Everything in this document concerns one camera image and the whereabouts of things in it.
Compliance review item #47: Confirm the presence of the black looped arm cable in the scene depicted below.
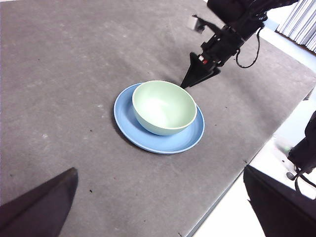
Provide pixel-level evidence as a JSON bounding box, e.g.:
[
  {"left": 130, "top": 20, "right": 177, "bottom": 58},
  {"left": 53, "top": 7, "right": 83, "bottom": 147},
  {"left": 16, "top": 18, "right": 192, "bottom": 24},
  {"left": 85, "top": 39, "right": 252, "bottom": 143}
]
[{"left": 235, "top": 26, "right": 263, "bottom": 69}]

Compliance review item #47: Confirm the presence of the white ribbed panel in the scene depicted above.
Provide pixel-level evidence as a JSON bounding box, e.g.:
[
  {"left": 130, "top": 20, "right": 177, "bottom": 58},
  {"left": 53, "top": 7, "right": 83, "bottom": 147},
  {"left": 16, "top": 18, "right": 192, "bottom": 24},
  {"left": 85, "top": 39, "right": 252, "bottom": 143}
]
[{"left": 275, "top": 0, "right": 316, "bottom": 53}]

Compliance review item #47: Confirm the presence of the green ribbed bowl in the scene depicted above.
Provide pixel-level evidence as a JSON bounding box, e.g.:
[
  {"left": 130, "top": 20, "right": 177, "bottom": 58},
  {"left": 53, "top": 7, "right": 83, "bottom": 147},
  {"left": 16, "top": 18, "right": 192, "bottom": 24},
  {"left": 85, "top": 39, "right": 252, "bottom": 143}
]
[{"left": 132, "top": 80, "right": 198, "bottom": 137}]

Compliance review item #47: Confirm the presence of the black device on stand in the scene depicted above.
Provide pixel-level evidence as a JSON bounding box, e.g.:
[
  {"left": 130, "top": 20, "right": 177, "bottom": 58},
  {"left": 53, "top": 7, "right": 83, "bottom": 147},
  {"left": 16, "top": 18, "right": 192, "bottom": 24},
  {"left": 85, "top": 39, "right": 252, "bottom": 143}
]
[{"left": 287, "top": 118, "right": 316, "bottom": 175}]

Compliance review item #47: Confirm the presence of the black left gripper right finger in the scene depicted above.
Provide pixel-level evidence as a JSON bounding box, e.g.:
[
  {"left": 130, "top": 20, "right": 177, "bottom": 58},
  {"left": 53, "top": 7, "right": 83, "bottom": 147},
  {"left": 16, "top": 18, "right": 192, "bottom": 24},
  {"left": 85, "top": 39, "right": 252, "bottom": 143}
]
[{"left": 243, "top": 164, "right": 316, "bottom": 237}]

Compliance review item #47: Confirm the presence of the black stand cable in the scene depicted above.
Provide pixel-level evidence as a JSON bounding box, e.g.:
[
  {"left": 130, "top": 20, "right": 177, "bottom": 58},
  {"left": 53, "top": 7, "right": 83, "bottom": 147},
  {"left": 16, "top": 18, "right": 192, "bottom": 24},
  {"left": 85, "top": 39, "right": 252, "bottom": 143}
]
[{"left": 286, "top": 167, "right": 316, "bottom": 196}]

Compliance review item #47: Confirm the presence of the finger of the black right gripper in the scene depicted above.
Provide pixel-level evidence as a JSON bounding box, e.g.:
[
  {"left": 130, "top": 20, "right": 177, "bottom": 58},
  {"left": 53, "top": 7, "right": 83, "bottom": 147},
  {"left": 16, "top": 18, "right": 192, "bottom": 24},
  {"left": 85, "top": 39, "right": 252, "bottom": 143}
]
[
  {"left": 180, "top": 51, "right": 211, "bottom": 88},
  {"left": 184, "top": 67, "right": 221, "bottom": 89}
]

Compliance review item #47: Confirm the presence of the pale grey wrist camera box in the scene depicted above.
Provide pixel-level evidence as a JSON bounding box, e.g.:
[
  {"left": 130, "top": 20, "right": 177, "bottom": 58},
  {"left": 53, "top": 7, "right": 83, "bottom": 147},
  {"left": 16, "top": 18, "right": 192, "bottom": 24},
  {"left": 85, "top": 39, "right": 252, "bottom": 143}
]
[{"left": 192, "top": 14, "right": 214, "bottom": 33}]

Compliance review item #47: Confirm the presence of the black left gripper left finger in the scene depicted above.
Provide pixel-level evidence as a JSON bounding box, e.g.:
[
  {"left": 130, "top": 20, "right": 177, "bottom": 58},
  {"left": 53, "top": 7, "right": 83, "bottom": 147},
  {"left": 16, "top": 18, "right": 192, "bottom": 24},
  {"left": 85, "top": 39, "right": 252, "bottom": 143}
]
[{"left": 0, "top": 167, "right": 79, "bottom": 237}]

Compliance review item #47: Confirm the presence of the blue round plate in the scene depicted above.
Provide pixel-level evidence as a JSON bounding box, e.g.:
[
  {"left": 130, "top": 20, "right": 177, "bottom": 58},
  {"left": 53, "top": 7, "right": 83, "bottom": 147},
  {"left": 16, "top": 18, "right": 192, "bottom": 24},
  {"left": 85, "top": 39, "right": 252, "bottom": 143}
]
[{"left": 113, "top": 82, "right": 205, "bottom": 155}]

